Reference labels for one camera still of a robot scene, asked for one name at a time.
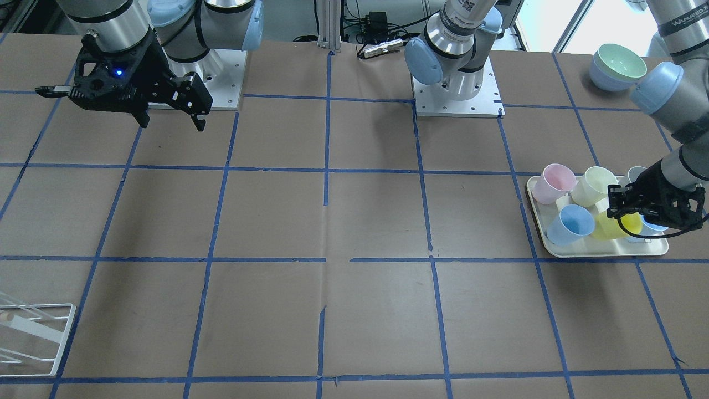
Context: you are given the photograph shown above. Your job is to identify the pale yellow plastic cup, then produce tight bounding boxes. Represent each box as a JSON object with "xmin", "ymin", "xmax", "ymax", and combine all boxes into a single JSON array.
[{"xmin": 571, "ymin": 166, "xmax": 618, "ymax": 207}]

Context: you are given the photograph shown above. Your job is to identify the grey plastic cup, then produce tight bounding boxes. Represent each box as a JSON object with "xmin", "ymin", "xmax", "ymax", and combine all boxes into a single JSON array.
[{"xmin": 618, "ymin": 166, "xmax": 647, "ymax": 187}]

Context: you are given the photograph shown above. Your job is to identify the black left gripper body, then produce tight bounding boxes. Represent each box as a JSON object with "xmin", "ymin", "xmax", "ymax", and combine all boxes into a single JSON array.
[{"xmin": 606, "ymin": 161, "xmax": 707, "ymax": 231}]

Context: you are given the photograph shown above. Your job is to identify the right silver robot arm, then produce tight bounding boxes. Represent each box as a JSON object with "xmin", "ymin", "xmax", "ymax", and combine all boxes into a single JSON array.
[{"xmin": 35, "ymin": 1, "xmax": 264, "ymax": 131}]

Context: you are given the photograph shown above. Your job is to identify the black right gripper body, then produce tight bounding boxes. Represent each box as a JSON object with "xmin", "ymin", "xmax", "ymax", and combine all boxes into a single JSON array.
[{"xmin": 66, "ymin": 30, "xmax": 213, "ymax": 132}]

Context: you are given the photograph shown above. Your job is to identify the blue-grey bowl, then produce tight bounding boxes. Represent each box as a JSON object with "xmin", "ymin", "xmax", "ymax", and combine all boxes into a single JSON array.
[{"xmin": 588, "ymin": 54, "xmax": 638, "ymax": 93}]

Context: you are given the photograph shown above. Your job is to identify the green bowl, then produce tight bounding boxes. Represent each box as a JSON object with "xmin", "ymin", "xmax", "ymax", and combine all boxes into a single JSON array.
[{"xmin": 592, "ymin": 43, "xmax": 648, "ymax": 83}]

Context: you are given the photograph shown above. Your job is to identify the light blue cup front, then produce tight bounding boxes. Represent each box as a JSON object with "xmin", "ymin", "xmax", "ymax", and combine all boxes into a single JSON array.
[
  {"xmin": 545, "ymin": 204, "xmax": 595, "ymax": 247},
  {"xmin": 625, "ymin": 215, "xmax": 668, "ymax": 243}
]

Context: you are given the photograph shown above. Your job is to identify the pink plastic cup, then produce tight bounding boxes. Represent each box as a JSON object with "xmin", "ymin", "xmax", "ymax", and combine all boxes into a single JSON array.
[{"xmin": 532, "ymin": 163, "xmax": 577, "ymax": 205}]

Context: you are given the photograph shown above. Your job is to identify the white wire cup rack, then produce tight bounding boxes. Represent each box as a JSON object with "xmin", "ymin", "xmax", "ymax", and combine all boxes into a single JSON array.
[{"xmin": 1, "ymin": 303, "xmax": 76, "ymax": 379}]

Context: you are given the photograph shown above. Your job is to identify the cream plastic tray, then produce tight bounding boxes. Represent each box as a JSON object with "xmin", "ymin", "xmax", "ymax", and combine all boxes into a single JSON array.
[{"xmin": 525, "ymin": 175, "xmax": 669, "ymax": 258}]

